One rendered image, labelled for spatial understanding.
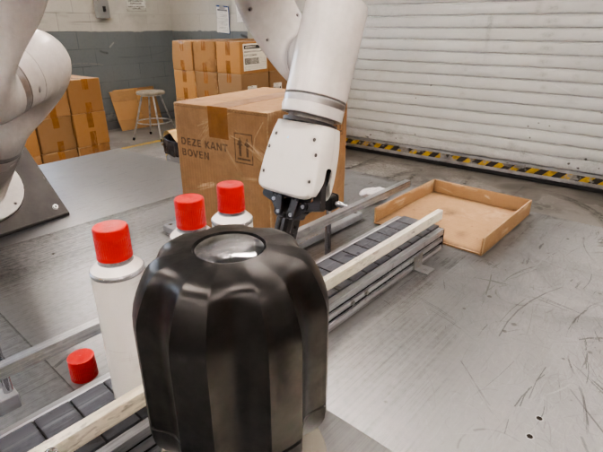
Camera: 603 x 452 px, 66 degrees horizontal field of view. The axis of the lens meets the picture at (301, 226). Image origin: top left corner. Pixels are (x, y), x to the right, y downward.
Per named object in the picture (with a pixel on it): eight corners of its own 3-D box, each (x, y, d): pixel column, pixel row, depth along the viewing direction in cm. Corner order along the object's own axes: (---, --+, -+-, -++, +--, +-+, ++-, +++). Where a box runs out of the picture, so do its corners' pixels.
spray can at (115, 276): (130, 417, 49) (96, 241, 41) (105, 393, 53) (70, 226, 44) (171, 390, 53) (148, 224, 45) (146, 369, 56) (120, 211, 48)
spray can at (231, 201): (237, 341, 61) (227, 193, 53) (212, 325, 64) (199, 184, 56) (265, 324, 65) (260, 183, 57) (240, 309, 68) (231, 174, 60)
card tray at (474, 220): (481, 256, 95) (485, 238, 93) (373, 223, 111) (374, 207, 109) (528, 214, 116) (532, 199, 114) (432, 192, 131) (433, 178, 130)
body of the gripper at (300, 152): (266, 104, 63) (249, 185, 65) (325, 112, 57) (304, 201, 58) (301, 117, 69) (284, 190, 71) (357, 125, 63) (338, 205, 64)
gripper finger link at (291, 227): (285, 197, 63) (275, 245, 64) (303, 203, 61) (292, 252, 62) (300, 199, 66) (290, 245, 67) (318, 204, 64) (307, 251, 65)
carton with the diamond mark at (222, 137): (271, 250, 93) (266, 112, 82) (185, 224, 105) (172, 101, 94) (344, 205, 116) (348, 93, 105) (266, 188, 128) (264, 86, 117)
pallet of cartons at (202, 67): (242, 180, 413) (235, 41, 368) (178, 165, 458) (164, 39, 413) (318, 152, 503) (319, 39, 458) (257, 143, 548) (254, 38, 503)
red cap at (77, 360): (103, 372, 63) (100, 352, 62) (81, 387, 60) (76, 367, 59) (88, 363, 65) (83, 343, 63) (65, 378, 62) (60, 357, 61)
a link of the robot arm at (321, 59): (275, 92, 66) (296, 88, 57) (296, -4, 64) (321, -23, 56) (328, 108, 69) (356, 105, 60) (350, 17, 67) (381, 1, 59)
